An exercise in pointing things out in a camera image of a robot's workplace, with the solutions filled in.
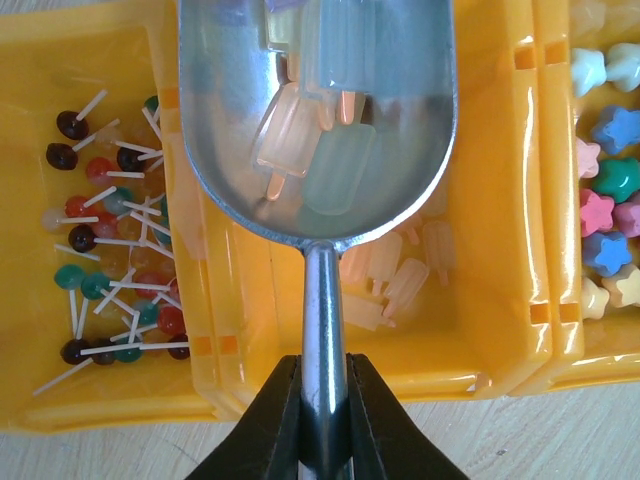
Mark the metal scoop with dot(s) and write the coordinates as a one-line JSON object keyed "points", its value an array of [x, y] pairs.
{"points": [[321, 142]]}

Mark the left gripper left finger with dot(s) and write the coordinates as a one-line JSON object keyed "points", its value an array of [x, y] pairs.
{"points": [[264, 444]]}

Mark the orange three-compartment bin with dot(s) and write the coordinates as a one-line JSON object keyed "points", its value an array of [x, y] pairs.
{"points": [[506, 321]]}

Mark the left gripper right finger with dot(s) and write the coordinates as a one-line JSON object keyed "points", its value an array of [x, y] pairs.
{"points": [[385, 442]]}

